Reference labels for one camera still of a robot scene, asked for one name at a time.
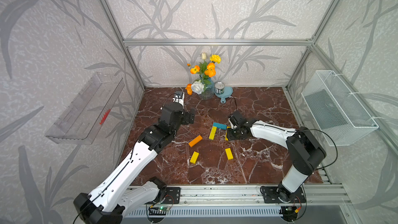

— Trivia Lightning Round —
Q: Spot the teal long block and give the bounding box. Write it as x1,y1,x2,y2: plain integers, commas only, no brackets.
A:
213,122,228,130

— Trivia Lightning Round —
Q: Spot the orange block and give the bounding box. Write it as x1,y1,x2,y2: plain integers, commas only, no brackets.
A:
188,135,203,147

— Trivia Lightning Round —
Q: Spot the yellow block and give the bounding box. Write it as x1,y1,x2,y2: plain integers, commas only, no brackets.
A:
190,151,199,164
209,126,217,140
225,148,234,160
225,126,231,141

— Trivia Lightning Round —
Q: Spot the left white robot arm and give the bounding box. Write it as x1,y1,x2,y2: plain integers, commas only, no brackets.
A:
73,102,195,224

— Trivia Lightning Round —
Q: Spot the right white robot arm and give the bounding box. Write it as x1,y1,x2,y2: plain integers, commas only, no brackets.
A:
227,111,326,203

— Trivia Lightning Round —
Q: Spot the flower bouquet in vase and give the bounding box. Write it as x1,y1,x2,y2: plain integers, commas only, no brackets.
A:
185,53,221,100

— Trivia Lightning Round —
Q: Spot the light blue dish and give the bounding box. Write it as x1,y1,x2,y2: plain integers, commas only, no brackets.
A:
215,87,233,104

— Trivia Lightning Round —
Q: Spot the metal tin can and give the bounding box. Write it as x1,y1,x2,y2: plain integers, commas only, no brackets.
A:
214,82,225,94

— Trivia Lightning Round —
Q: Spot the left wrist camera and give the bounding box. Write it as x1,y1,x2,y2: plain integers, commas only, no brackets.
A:
173,91,185,107

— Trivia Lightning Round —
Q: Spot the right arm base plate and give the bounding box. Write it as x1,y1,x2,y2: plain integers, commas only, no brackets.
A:
260,184,307,203

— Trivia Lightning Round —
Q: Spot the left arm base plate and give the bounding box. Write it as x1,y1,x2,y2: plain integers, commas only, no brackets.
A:
161,186,181,204

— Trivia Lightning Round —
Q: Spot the aluminium front rail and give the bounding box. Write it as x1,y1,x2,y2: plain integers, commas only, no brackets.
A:
90,184,352,207

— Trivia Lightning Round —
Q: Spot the white wire wall basket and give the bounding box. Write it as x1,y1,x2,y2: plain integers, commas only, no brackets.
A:
302,70,379,146

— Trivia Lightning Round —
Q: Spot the clear plastic wall tray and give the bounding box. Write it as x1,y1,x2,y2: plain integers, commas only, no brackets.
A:
45,73,125,145

